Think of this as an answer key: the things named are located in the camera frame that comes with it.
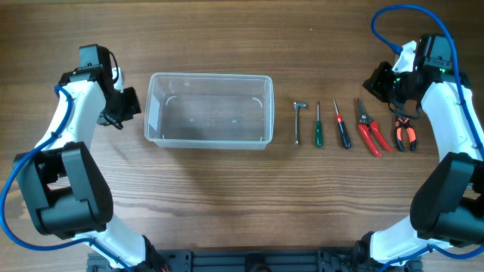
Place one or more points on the clear plastic container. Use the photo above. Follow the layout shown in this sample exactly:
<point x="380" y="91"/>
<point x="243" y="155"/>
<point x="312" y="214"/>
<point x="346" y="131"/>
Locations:
<point x="210" y="111"/>

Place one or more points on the black red handled screwdriver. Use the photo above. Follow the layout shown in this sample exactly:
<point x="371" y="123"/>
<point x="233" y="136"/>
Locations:
<point x="344" y="137"/>

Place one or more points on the silver L-shaped socket wrench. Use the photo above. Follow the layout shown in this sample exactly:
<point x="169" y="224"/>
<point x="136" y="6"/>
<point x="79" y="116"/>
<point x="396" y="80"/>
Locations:
<point x="297" y="107"/>

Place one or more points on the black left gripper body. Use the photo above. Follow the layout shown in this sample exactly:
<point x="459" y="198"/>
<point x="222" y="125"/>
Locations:
<point x="122" y="106"/>

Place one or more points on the green handled screwdriver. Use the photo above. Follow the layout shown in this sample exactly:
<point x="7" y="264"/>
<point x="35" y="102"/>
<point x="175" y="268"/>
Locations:
<point x="318" y="128"/>

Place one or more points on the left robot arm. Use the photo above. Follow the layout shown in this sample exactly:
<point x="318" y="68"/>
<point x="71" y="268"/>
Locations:
<point x="65" y="192"/>

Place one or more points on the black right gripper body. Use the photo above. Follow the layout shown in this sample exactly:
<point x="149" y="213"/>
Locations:
<point x="389" y="86"/>

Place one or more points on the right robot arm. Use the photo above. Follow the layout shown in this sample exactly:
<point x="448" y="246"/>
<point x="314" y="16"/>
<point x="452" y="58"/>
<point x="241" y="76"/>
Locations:
<point x="446" y="214"/>

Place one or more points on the red handled snips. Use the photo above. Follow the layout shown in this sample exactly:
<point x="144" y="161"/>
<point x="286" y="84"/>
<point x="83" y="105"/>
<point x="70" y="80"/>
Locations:
<point x="367" y="126"/>

